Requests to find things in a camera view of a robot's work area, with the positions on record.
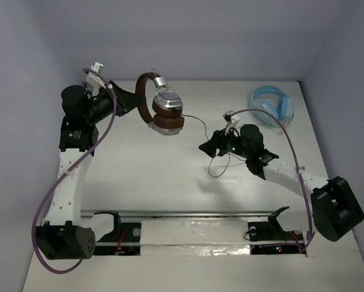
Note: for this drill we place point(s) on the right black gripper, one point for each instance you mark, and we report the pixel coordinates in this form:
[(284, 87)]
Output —
[(219, 141)]

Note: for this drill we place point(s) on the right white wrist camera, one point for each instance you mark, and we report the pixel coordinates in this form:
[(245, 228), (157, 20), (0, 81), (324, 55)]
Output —
[(231, 119)]

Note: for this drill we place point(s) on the aluminium rail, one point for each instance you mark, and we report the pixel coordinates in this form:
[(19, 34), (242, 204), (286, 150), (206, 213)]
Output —
[(178, 228)]

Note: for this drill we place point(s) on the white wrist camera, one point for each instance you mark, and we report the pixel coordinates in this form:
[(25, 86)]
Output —
[(92, 76), (231, 119)]

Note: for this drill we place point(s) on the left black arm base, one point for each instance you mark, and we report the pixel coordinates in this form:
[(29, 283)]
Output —
[(107, 226)]

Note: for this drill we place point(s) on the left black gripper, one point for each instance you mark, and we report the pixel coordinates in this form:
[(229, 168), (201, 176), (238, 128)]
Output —
[(118, 101)]

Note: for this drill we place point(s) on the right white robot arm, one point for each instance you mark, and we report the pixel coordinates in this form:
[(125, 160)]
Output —
[(332, 209)]

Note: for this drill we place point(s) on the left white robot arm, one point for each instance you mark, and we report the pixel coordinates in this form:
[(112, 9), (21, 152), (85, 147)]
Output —
[(63, 234)]

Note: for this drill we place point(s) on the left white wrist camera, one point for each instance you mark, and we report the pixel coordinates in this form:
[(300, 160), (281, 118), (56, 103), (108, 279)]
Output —
[(92, 76)]

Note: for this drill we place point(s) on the light blue headphones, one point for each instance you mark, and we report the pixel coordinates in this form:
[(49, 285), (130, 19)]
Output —
[(274, 101)]

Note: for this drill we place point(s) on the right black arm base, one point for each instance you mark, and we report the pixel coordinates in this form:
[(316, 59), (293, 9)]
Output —
[(269, 230)]

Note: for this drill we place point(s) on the brown silver headphones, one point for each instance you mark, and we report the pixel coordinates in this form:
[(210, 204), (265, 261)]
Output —
[(166, 104)]

